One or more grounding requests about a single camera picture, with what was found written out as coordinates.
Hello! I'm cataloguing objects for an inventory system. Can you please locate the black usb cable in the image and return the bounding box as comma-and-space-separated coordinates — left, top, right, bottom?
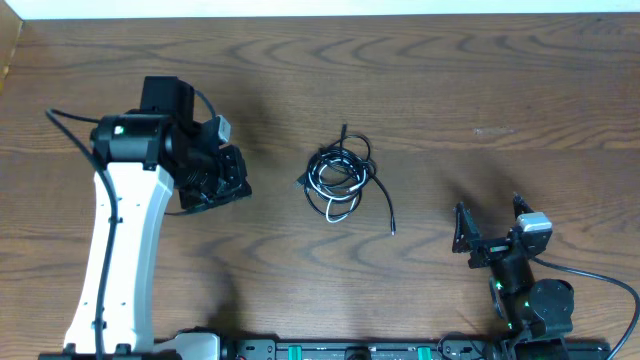
292, 123, 397, 236

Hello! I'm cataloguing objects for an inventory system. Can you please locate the white usb cable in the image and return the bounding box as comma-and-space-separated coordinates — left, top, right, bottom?
305, 158, 365, 224

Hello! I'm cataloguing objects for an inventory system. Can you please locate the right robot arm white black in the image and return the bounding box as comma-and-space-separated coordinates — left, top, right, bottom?
452, 194, 574, 359

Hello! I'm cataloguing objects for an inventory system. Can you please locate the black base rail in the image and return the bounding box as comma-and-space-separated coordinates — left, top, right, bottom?
38, 337, 614, 360

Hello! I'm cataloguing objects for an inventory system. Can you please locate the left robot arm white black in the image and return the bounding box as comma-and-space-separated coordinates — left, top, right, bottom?
56, 76, 252, 359

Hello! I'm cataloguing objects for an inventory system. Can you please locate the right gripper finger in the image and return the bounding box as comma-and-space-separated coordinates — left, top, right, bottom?
452, 202, 481, 253
512, 193, 534, 218

